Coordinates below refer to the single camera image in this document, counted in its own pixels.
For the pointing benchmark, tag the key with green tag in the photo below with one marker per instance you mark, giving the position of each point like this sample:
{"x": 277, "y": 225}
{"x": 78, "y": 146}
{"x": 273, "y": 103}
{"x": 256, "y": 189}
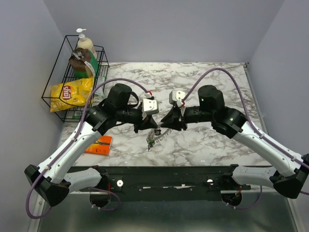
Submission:
{"x": 151, "y": 145}

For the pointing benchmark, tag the brown and green bag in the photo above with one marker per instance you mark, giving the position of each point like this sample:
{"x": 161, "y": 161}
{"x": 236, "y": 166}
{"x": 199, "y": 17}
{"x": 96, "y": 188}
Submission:
{"x": 83, "y": 63}

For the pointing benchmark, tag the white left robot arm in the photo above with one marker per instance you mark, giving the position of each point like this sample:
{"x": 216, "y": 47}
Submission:
{"x": 51, "y": 178}

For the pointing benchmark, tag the black wire basket rack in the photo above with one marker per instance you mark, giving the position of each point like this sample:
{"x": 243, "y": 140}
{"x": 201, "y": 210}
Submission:
{"x": 62, "y": 72}

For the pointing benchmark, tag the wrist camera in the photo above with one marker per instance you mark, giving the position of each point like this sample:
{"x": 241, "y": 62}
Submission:
{"x": 149, "y": 104}
{"x": 176, "y": 98}

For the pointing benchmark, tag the metal numbered key ring disc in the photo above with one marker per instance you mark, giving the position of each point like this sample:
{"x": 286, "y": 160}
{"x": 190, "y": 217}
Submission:
{"x": 152, "y": 137}

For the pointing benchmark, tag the orange razor package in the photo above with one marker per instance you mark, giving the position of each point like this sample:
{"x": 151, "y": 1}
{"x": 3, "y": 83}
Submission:
{"x": 100, "y": 147}

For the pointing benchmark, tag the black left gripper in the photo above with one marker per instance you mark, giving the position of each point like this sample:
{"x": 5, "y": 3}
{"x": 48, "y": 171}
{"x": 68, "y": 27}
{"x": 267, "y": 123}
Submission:
{"x": 148, "y": 123}

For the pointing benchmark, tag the pump lotion bottle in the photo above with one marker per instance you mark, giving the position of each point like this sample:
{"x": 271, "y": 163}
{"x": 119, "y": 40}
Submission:
{"x": 85, "y": 43}

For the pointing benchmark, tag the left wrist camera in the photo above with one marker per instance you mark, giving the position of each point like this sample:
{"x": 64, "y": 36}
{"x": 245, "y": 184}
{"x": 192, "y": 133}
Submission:
{"x": 149, "y": 104}

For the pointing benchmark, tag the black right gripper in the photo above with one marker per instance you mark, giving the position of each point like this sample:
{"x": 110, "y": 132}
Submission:
{"x": 172, "y": 120}

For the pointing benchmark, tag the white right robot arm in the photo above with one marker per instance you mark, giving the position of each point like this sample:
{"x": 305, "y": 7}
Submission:
{"x": 287, "y": 174}

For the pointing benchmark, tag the yellow Lays chips bag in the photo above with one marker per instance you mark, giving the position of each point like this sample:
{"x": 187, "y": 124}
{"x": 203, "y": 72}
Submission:
{"x": 70, "y": 94}

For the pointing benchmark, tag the green white packet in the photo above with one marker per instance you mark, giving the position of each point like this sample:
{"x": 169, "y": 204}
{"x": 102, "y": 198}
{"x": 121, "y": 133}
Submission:
{"x": 96, "y": 99}

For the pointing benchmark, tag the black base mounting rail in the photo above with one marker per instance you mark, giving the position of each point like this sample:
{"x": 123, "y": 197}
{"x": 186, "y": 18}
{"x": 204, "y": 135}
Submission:
{"x": 154, "y": 184}

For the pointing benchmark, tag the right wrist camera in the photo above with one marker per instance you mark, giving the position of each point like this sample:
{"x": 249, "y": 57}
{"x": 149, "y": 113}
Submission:
{"x": 176, "y": 98}

